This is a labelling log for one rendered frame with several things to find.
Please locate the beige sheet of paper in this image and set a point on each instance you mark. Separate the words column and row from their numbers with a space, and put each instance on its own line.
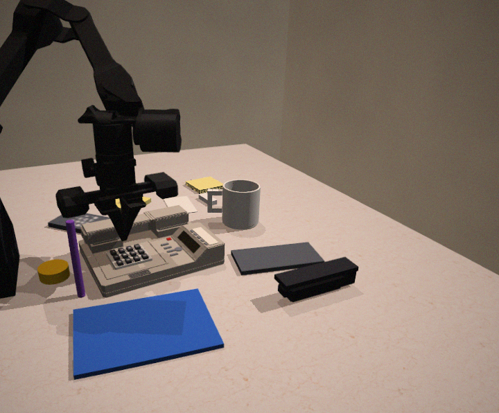
column 184, row 202

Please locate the grey mug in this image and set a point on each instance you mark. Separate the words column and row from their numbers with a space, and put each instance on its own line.
column 240, row 203

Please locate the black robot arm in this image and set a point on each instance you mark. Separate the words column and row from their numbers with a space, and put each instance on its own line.
column 36, row 24

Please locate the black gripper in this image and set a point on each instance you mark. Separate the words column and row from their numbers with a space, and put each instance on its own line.
column 116, row 177

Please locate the purple cylinder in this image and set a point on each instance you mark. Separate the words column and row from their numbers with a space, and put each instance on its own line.
column 75, row 258

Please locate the beige telephone handset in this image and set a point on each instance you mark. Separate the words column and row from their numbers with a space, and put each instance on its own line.
column 103, row 231

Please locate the blue flat rectangular slab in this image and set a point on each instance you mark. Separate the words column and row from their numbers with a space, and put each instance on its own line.
column 134, row 333

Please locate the black phone keypad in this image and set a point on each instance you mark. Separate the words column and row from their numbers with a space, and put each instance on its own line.
column 128, row 257

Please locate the yellow short cylinder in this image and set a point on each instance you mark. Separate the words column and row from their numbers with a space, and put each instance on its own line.
column 53, row 271

